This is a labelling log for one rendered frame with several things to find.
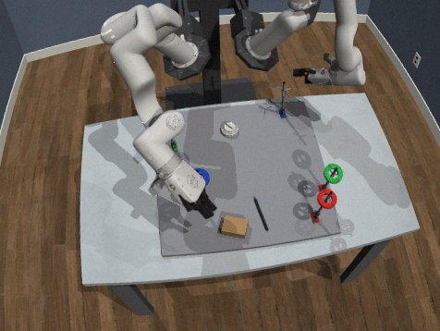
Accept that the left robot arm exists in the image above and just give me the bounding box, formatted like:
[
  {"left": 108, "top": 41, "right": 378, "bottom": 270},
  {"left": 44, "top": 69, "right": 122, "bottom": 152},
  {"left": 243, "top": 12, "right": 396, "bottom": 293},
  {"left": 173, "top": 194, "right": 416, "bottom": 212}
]
[{"left": 245, "top": 0, "right": 366, "bottom": 86}]

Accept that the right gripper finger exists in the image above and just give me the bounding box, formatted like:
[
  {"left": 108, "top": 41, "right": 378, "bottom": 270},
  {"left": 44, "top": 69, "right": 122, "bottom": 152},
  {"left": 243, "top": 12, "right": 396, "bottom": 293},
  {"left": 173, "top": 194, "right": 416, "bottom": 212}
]
[
  {"left": 178, "top": 195, "right": 214, "bottom": 219},
  {"left": 199, "top": 187, "right": 217, "bottom": 212}
]

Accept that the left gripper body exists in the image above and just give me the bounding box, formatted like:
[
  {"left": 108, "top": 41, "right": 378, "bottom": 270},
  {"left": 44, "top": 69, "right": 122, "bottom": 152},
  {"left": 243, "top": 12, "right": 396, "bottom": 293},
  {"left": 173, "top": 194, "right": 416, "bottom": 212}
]
[{"left": 307, "top": 67, "right": 335, "bottom": 86}]

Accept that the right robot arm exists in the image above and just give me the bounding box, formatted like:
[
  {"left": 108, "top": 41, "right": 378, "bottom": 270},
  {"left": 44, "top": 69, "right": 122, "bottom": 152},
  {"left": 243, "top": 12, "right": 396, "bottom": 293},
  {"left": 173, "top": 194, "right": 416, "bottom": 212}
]
[{"left": 101, "top": 3, "right": 198, "bottom": 196}]

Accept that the blue ring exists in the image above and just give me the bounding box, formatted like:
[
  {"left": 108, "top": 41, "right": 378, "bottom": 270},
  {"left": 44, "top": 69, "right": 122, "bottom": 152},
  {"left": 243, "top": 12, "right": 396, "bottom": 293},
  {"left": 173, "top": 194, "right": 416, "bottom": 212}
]
[{"left": 195, "top": 168, "right": 210, "bottom": 187}]

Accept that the red ring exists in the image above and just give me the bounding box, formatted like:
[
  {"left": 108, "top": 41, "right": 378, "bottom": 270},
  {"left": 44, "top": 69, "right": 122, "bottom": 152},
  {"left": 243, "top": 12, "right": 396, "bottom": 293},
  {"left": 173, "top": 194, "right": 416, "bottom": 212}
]
[{"left": 317, "top": 189, "right": 337, "bottom": 209}]

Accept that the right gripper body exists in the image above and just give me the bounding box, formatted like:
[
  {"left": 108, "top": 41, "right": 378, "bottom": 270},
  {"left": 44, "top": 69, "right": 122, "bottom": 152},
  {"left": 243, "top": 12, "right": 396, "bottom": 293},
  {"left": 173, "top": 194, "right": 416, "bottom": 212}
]
[{"left": 162, "top": 160, "right": 206, "bottom": 207}]

